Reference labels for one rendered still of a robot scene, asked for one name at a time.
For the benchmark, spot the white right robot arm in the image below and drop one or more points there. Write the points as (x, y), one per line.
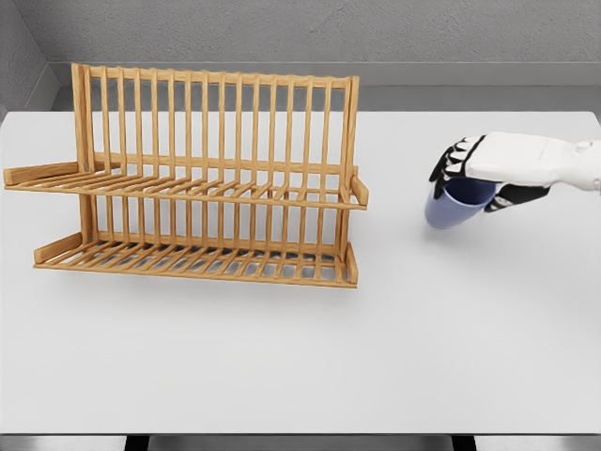
(587, 164)

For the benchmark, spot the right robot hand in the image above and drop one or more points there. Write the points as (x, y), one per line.
(514, 159)

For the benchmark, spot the blue cup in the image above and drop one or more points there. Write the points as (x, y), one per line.
(451, 206)

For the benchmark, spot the wooden two-tier dish rack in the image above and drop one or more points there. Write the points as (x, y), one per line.
(211, 188)

